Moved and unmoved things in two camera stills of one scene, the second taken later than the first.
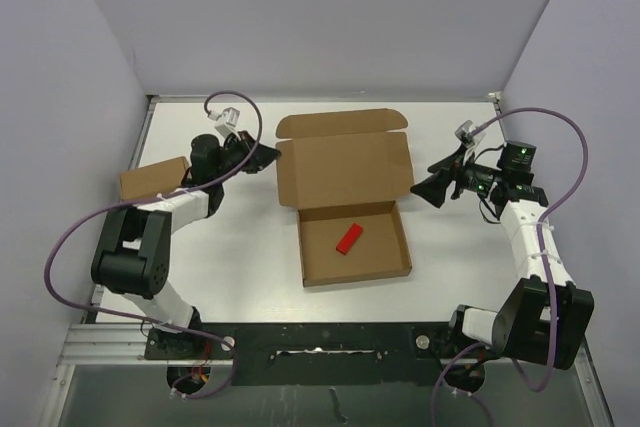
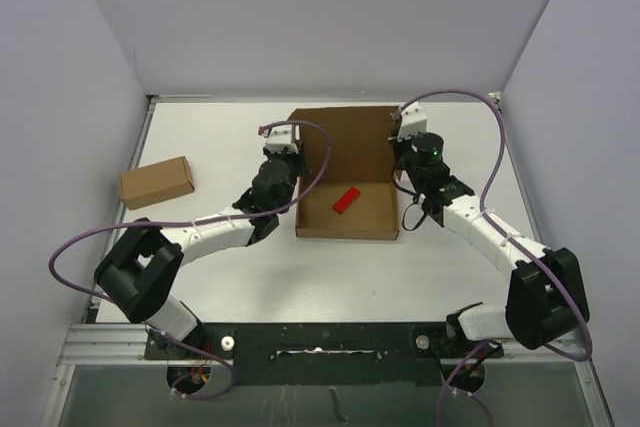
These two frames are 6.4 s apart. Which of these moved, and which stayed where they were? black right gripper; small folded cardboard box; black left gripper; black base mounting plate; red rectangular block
Moved: black right gripper; red rectangular block; black left gripper
Stayed: small folded cardboard box; black base mounting plate
